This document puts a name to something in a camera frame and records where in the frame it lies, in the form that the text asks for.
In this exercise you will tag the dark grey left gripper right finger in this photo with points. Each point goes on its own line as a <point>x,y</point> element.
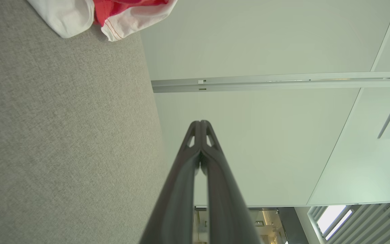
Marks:
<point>225,203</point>

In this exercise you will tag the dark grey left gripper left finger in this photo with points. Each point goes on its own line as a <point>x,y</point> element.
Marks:
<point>178,189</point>

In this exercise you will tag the red shorts with white stripe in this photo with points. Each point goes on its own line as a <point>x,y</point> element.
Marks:
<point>130,13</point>

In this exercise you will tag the red white basketball jersey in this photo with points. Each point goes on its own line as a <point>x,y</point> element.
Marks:
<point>66,17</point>

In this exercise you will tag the grey fabric sofa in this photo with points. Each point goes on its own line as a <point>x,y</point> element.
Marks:
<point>63,135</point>

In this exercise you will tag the white slatted blind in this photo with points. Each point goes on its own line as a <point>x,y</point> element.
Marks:
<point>371,223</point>

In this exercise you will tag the aluminium partition post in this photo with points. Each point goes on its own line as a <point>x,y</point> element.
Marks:
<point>266,83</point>

